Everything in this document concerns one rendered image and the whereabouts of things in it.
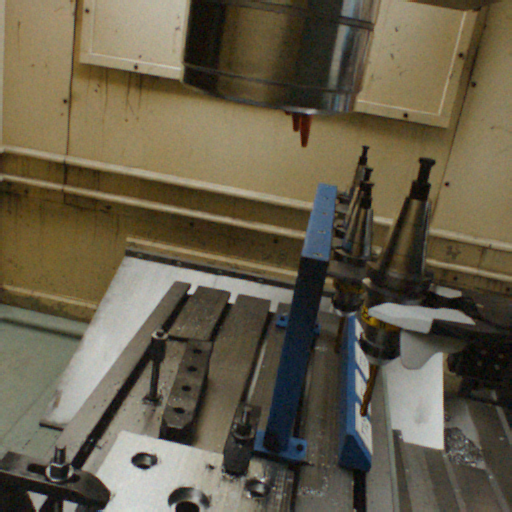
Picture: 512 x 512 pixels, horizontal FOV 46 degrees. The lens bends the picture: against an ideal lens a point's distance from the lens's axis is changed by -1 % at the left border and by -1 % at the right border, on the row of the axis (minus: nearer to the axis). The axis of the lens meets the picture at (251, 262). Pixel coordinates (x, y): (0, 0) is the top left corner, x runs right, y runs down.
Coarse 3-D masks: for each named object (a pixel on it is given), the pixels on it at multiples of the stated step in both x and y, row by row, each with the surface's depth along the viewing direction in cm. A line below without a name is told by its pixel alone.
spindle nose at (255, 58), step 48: (192, 0) 47; (240, 0) 44; (288, 0) 43; (336, 0) 44; (192, 48) 48; (240, 48) 45; (288, 48) 44; (336, 48) 46; (240, 96) 46; (288, 96) 46; (336, 96) 48
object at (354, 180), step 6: (354, 168) 116; (360, 168) 115; (354, 174) 116; (360, 174) 116; (348, 180) 118; (354, 180) 116; (360, 180) 116; (348, 186) 117; (354, 186) 116; (348, 192) 117; (354, 192) 116; (348, 198) 117
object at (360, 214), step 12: (360, 216) 85; (372, 216) 85; (348, 228) 86; (360, 228) 85; (372, 228) 86; (348, 240) 86; (360, 240) 85; (372, 240) 87; (348, 252) 86; (360, 252) 86
